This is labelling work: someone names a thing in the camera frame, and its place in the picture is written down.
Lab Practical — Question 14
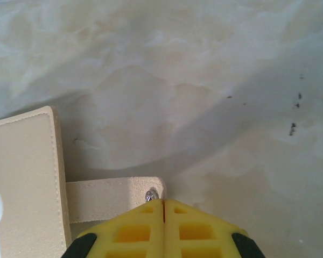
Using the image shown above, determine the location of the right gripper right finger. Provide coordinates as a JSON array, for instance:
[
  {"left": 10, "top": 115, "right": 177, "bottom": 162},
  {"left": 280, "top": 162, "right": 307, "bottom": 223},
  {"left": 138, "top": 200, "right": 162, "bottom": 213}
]
[{"left": 164, "top": 198, "right": 267, "bottom": 258}]

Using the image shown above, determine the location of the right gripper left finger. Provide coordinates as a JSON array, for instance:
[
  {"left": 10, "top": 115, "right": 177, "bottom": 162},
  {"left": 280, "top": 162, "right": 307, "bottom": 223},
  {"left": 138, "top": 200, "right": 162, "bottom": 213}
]
[{"left": 65, "top": 199, "right": 165, "bottom": 258}]

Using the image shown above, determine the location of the beige card holder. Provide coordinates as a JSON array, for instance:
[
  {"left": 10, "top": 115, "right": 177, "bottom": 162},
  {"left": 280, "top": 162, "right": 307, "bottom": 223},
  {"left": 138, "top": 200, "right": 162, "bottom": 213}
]
[{"left": 0, "top": 105, "right": 167, "bottom": 258}]

